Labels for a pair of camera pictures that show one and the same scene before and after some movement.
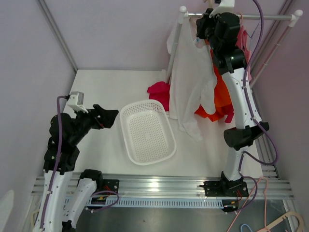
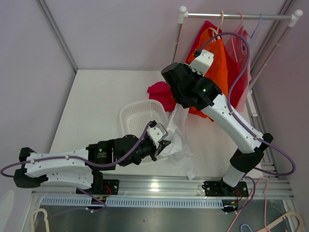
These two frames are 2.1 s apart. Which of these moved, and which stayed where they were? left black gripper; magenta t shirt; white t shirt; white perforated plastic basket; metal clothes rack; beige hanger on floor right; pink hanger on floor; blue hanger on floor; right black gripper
Moved: white t shirt; left black gripper; right black gripper
Stayed: pink hanger on floor; blue hanger on floor; white perforated plastic basket; beige hanger on floor right; metal clothes rack; magenta t shirt
